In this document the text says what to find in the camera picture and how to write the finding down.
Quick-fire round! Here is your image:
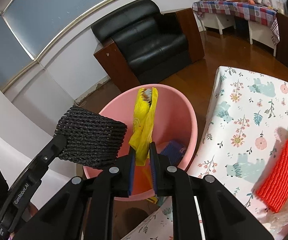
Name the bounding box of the blue foam fruit net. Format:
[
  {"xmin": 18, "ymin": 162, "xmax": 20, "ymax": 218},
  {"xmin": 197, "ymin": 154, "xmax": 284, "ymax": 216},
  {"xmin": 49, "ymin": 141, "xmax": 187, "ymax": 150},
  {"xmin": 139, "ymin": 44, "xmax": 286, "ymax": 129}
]
[{"xmin": 160, "ymin": 140, "xmax": 187, "ymax": 166}]

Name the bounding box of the yellow plastic bag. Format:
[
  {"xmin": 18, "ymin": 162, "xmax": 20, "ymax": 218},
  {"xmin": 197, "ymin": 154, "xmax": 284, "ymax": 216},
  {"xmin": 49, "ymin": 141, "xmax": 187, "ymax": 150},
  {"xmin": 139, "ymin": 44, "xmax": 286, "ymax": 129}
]
[{"xmin": 129, "ymin": 87, "xmax": 158, "ymax": 166}]

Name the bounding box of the black foam fruit net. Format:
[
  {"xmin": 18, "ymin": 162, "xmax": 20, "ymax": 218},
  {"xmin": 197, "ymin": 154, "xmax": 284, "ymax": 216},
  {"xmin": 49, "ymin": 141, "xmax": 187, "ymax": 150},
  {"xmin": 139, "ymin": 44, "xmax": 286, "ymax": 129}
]
[{"xmin": 55, "ymin": 106, "xmax": 127, "ymax": 170}]

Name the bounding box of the red foam fruit net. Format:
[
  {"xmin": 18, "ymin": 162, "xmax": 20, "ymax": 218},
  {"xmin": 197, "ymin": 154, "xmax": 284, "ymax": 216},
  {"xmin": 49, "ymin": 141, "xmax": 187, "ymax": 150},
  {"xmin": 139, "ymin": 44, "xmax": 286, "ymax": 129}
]
[{"xmin": 256, "ymin": 140, "xmax": 288, "ymax": 213}]

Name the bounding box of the pink plastic trash bucket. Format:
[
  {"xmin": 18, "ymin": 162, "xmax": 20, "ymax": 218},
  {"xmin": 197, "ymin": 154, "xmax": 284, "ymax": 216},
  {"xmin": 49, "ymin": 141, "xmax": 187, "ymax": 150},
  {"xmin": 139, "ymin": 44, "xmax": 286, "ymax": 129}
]
[{"xmin": 83, "ymin": 83, "xmax": 199, "ymax": 202}]

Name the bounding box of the left black leather armchair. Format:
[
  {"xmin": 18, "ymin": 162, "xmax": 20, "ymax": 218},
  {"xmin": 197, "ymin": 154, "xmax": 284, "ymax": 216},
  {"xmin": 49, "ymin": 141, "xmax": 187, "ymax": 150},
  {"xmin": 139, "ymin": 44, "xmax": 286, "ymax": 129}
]
[{"xmin": 91, "ymin": 0, "xmax": 205, "ymax": 92}]

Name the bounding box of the clear crinkled plastic film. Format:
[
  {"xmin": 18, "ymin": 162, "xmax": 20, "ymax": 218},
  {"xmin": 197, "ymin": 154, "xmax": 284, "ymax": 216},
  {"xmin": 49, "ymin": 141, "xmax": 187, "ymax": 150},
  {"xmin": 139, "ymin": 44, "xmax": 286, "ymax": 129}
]
[{"xmin": 264, "ymin": 199, "xmax": 288, "ymax": 236}]

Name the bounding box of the checkered cloth side table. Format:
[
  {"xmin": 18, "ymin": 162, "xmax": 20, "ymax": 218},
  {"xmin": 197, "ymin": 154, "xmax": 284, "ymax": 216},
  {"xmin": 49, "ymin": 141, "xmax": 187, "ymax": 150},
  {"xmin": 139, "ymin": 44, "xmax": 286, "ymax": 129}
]
[{"xmin": 192, "ymin": 0, "xmax": 279, "ymax": 55}]

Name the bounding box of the orange fruit on table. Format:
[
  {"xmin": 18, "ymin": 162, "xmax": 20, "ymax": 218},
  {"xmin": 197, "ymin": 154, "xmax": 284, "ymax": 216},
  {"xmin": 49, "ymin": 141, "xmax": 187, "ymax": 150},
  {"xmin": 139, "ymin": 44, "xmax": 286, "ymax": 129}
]
[{"xmin": 248, "ymin": 0, "xmax": 255, "ymax": 5}]

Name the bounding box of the drink cup with straw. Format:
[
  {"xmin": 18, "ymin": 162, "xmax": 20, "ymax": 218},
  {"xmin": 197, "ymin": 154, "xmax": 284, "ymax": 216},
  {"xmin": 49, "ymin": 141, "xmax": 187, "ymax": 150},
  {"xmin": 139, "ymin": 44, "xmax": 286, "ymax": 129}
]
[{"xmin": 276, "ymin": 0, "xmax": 285, "ymax": 15}]

